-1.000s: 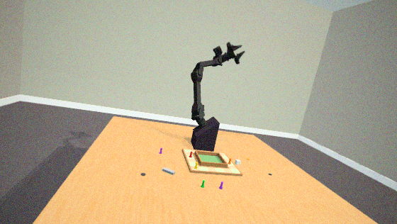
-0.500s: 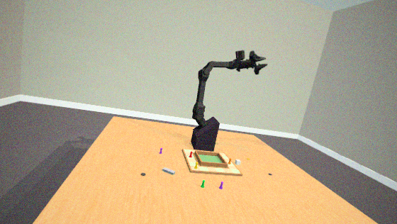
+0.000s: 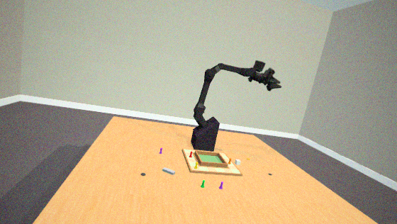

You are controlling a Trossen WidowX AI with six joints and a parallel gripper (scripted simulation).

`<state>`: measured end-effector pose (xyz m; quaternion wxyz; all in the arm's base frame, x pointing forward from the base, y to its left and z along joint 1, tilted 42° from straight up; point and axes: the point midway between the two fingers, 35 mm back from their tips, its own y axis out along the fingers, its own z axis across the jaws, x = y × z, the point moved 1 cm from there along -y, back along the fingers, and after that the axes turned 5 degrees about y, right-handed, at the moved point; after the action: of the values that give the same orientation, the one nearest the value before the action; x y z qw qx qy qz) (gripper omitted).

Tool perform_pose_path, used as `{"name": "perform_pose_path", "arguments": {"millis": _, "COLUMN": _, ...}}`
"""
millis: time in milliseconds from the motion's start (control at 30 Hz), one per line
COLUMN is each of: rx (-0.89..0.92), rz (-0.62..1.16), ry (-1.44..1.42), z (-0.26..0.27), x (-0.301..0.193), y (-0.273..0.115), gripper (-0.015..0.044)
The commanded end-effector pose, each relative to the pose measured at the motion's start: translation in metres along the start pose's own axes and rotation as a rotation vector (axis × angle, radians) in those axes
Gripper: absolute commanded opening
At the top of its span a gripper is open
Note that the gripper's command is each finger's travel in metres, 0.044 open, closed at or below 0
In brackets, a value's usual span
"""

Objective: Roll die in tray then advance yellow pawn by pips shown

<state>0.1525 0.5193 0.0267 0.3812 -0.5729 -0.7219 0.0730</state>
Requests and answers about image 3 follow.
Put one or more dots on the grey rectangular bar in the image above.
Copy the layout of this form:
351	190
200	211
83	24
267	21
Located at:
166	170

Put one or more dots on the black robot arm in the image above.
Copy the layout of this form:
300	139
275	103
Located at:
208	77

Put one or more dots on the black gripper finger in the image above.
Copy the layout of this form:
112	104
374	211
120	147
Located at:
271	79
274	85

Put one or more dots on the cream and green square board track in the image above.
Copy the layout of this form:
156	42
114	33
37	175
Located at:
210	159

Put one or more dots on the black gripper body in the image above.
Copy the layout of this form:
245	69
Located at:
263	77

